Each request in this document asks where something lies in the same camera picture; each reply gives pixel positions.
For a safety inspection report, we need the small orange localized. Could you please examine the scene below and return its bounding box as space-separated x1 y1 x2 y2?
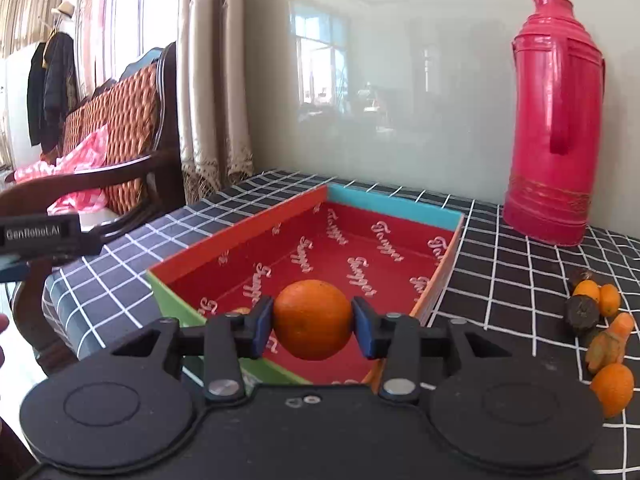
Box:
573 280 601 304
599 284 622 318

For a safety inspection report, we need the colourful cardboard box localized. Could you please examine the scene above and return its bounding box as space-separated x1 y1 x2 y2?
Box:
145 183 466 394

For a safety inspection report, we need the pink plastic bag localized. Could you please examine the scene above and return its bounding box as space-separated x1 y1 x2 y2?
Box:
14 125 108 214

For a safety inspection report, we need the black white checkered tablecloth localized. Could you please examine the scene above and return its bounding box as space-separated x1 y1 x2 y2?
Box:
21 170 639 479

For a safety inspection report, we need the dark coat on stand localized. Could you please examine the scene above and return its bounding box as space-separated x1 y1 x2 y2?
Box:
27 32 78 155

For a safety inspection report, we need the wooden sofa chair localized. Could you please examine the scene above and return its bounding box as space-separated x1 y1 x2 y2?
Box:
1 44 184 375

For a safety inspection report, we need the beige curtain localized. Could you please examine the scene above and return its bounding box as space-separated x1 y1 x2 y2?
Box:
176 0 254 204

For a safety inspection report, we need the dark brown round fruit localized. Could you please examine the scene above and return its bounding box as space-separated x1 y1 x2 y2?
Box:
564 295 600 336

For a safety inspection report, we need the dark fruit at back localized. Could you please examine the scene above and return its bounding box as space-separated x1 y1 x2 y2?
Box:
568 268 593 287

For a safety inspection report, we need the orange behind large orange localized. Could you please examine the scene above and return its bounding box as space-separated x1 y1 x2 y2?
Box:
590 363 634 418

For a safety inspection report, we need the orange carrot-like piece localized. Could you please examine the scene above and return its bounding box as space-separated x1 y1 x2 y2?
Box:
608 312 636 360

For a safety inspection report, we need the beige hat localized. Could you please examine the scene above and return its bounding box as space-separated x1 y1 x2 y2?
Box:
51 1 75 20

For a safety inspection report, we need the red thermos flask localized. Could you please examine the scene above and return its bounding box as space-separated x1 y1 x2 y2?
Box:
503 0 606 247

